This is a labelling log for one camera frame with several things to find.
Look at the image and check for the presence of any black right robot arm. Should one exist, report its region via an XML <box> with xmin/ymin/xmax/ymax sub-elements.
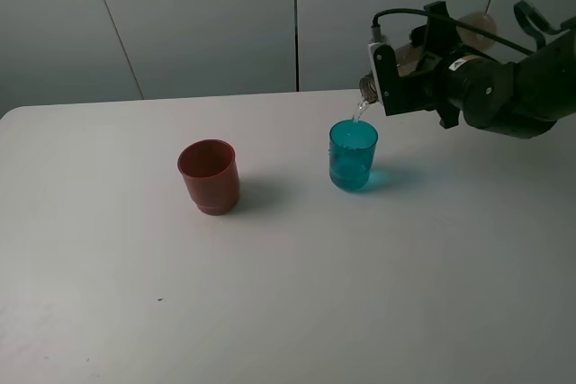
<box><xmin>422</xmin><ymin>19</ymin><xmax>575</xmax><ymax>139</ymax></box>

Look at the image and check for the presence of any clear smoky plastic bottle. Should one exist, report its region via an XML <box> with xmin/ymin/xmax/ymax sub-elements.
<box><xmin>359</xmin><ymin>11</ymin><xmax>498</xmax><ymax>104</ymax></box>

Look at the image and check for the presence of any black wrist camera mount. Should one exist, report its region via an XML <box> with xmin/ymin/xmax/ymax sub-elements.
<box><xmin>369</xmin><ymin>1</ymin><xmax>462</xmax><ymax>116</ymax></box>

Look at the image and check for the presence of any red plastic cup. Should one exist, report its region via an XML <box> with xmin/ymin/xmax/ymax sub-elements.
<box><xmin>177</xmin><ymin>139</ymin><xmax>240</xmax><ymax>216</ymax></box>

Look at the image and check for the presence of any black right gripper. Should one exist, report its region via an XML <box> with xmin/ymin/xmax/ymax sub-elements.
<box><xmin>418</xmin><ymin>50</ymin><xmax>486</xmax><ymax>129</ymax></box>

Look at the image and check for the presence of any teal translucent cup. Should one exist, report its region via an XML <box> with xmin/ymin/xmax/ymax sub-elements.
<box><xmin>328</xmin><ymin>120</ymin><xmax>378</xmax><ymax>191</ymax></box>

